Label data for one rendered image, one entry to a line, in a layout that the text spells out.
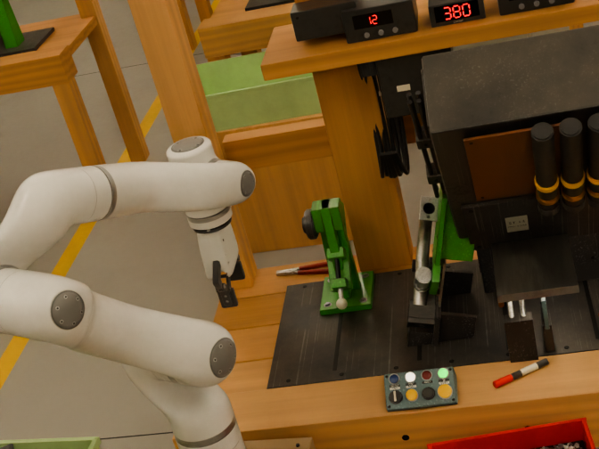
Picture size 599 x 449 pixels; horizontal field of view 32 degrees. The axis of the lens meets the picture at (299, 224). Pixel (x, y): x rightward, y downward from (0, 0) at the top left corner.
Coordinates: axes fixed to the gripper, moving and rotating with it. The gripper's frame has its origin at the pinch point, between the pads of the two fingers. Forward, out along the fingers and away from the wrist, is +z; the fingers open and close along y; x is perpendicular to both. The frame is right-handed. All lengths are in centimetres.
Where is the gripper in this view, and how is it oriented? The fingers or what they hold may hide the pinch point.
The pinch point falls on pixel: (233, 288)
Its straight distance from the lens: 202.9
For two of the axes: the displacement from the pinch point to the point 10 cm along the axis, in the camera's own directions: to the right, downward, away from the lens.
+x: 9.7, -1.5, -2.0
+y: -1.0, 5.1, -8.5
